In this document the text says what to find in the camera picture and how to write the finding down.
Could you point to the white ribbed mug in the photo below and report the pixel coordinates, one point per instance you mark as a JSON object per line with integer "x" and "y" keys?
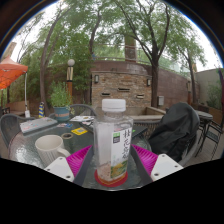
{"x": 48, "y": 148}

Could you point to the round dark patio table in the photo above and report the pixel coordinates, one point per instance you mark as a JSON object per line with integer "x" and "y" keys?
{"x": 205, "y": 116}

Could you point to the tall leaning green tree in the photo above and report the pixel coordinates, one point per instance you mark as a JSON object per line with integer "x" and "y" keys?
{"x": 42, "y": 83}

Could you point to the black metal chair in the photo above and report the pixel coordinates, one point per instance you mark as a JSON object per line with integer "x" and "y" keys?
{"x": 213, "y": 135}

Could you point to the tall forked green tree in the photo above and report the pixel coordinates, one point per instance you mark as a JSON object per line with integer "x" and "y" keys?
{"x": 154, "y": 86}

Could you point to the flat round red coaster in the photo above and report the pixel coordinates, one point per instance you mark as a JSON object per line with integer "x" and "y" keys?
{"x": 113, "y": 185}

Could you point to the wooden bench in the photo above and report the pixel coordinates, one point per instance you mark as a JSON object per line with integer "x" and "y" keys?
{"x": 16, "y": 106}

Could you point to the grey wall box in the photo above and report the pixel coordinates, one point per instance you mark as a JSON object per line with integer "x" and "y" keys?
{"x": 160, "y": 101}

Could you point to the clear plastic drink bottle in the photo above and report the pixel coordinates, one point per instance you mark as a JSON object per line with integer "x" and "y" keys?
{"x": 113, "y": 146}

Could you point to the slim wooden lamp post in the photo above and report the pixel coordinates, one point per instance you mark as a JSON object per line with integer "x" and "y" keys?
{"x": 189, "y": 93}

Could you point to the yellow card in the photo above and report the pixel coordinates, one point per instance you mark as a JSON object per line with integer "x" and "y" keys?
{"x": 79, "y": 131}

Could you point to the white paper sheet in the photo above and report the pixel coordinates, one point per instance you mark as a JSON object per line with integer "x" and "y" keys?
{"x": 81, "y": 118}

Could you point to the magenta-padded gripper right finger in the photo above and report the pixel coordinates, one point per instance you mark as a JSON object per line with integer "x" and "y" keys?
{"x": 146, "y": 158}

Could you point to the wooden lamp post with globe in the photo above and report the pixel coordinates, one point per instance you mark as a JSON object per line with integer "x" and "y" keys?
{"x": 70, "y": 83}

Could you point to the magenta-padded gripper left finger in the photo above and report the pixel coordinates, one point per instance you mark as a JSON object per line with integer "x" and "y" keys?
{"x": 78, "y": 160}

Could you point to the black wall lantern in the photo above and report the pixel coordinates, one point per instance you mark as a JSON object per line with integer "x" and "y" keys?
{"x": 148, "y": 82}
{"x": 96, "y": 79}

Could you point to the blue yellow striped cone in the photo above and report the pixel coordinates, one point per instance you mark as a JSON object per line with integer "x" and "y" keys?
{"x": 41, "y": 111}

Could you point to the orange canopy tent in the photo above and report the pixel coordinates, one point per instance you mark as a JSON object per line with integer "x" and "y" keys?
{"x": 10, "y": 71}

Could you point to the black jacket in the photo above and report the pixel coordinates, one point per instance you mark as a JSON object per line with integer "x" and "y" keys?
{"x": 173, "y": 130}

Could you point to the grey laptop with stickers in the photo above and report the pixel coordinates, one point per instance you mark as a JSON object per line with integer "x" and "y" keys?
{"x": 36, "y": 125}

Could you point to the green plant in blue pot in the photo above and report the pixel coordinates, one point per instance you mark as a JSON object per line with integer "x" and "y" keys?
{"x": 61, "y": 111}

